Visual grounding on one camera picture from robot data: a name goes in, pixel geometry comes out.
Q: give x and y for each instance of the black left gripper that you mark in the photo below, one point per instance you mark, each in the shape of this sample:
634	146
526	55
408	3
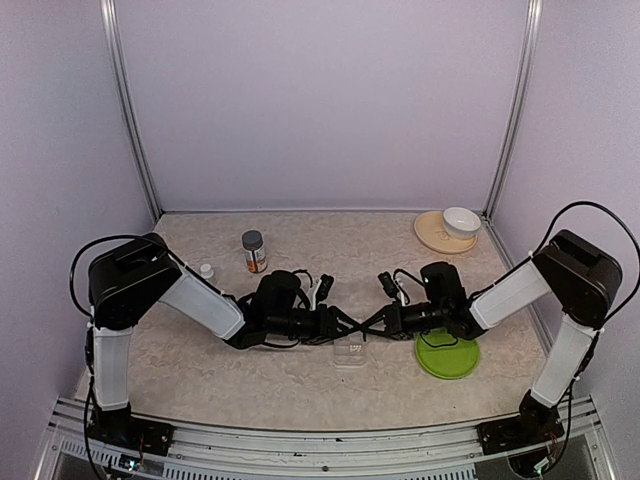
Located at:
329	317

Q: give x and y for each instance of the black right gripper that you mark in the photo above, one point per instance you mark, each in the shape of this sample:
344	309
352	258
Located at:
394	322

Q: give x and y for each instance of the clear plastic pill organizer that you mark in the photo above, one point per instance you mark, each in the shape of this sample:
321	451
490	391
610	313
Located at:
342	358

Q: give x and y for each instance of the grey-capped orange pill bottle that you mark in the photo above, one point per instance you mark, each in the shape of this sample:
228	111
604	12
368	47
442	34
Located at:
254	249

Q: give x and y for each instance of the small white pill bottle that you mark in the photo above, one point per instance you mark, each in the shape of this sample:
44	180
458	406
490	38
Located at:
207	272

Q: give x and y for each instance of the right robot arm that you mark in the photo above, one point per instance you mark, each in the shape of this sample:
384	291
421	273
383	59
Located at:
585	281

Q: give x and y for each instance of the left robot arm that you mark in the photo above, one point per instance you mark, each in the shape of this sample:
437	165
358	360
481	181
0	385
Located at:
131	279

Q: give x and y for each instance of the green plate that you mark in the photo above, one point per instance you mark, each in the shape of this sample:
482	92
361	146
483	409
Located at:
445	356

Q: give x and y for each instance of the beige wooden plate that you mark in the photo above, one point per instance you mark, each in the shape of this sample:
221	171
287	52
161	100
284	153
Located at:
430	230

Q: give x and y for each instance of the white ceramic bowl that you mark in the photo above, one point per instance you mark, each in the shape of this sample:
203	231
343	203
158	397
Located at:
461	223

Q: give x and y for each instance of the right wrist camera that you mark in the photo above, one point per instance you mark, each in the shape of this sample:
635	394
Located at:
392	288

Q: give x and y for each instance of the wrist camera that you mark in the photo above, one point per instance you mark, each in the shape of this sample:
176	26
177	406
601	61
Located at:
392	288
320	292

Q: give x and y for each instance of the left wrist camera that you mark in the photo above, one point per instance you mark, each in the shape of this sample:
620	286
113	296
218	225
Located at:
320	292

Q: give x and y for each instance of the front aluminium rail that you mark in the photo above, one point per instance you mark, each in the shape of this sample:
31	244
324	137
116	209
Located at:
201	451

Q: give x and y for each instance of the right aluminium frame post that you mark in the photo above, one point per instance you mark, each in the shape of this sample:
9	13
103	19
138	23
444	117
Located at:
517	108

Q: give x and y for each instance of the aluminium frame post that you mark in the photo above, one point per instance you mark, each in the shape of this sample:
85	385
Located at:
517	108
110	23

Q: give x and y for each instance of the left aluminium frame post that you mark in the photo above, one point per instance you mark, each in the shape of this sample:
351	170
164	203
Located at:
110	23

